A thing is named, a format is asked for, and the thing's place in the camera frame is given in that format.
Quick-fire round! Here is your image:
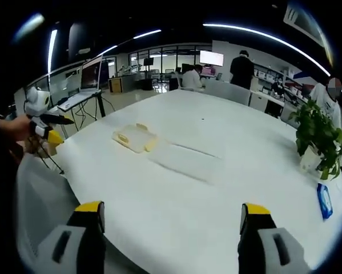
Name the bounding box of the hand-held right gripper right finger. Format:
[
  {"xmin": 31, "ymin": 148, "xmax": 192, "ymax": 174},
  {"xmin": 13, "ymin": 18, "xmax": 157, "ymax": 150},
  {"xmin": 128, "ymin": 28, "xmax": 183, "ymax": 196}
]
[{"xmin": 238, "ymin": 202, "xmax": 312, "ymax": 274}]

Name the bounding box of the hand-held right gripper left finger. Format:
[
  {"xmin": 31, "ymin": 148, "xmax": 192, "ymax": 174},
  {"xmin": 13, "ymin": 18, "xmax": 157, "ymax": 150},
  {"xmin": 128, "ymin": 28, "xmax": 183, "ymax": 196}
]
[{"xmin": 35, "ymin": 200, "xmax": 107, "ymax": 274}]

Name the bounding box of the person's left hand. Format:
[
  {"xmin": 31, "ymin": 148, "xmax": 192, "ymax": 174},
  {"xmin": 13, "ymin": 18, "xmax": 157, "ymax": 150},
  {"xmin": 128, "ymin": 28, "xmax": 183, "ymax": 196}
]
[{"xmin": 0, "ymin": 116, "xmax": 32, "ymax": 141}]

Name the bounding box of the black laptop stand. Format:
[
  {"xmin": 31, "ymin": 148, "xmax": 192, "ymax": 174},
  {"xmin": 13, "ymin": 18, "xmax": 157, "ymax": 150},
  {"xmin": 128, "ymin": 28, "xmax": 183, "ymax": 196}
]
[{"xmin": 73, "ymin": 90, "xmax": 107, "ymax": 131}]

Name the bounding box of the open laptop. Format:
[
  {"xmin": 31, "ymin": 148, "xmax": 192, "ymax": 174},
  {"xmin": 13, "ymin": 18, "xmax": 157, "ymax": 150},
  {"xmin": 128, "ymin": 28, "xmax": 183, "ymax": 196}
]
[{"xmin": 57, "ymin": 55, "xmax": 103, "ymax": 112}]

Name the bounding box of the yellow cabinet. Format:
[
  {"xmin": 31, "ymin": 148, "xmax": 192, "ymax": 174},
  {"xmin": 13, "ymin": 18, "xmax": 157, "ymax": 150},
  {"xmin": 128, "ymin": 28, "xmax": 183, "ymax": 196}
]
[{"xmin": 108, "ymin": 77, "xmax": 123, "ymax": 94}]

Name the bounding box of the blue wet wipes packet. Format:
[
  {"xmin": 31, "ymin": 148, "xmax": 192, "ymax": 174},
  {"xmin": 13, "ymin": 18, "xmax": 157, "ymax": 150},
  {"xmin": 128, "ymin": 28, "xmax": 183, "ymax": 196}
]
[{"xmin": 316, "ymin": 182, "xmax": 334, "ymax": 222}]

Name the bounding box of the black monitor on stand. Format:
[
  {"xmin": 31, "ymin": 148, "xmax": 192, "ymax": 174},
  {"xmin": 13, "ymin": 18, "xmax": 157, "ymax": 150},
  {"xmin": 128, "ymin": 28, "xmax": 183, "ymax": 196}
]
[{"xmin": 143, "ymin": 57, "xmax": 155, "ymax": 77}]

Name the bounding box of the clear plastic sheet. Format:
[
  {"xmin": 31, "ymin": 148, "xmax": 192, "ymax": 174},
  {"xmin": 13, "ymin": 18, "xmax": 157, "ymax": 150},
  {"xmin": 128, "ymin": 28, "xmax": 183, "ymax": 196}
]
[{"xmin": 146, "ymin": 139, "xmax": 226, "ymax": 184}]

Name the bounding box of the green potted plant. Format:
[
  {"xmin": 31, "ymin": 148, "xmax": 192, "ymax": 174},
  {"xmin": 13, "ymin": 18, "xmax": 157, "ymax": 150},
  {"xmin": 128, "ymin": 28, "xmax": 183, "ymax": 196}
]
[{"xmin": 288, "ymin": 99, "xmax": 342, "ymax": 181}]

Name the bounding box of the white low cabinet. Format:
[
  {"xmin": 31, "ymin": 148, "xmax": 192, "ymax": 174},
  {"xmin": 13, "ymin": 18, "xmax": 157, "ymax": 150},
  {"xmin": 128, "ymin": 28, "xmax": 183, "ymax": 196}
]
[{"xmin": 249, "ymin": 90, "xmax": 285, "ymax": 118}]

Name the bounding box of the white office chair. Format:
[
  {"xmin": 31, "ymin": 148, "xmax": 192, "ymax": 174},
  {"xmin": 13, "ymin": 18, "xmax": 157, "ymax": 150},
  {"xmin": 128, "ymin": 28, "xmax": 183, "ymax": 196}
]
[{"xmin": 204, "ymin": 80, "xmax": 251, "ymax": 107}]

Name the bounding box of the long ceiling light strip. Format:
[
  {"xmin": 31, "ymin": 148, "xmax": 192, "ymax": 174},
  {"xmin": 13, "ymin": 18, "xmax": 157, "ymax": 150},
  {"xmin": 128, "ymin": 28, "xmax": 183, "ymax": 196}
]
[{"xmin": 202, "ymin": 23, "xmax": 342, "ymax": 111}]

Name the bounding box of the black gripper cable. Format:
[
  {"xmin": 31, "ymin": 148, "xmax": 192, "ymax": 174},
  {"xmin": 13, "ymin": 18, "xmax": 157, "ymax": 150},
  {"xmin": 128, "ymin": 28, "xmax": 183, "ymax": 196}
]
[{"xmin": 35, "ymin": 141, "xmax": 65, "ymax": 175}]

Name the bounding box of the bright wall screen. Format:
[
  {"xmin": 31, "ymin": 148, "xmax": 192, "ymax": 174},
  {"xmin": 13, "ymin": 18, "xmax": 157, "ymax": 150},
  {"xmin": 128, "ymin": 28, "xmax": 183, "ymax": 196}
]
[{"xmin": 199, "ymin": 50, "xmax": 226, "ymax": 67}]

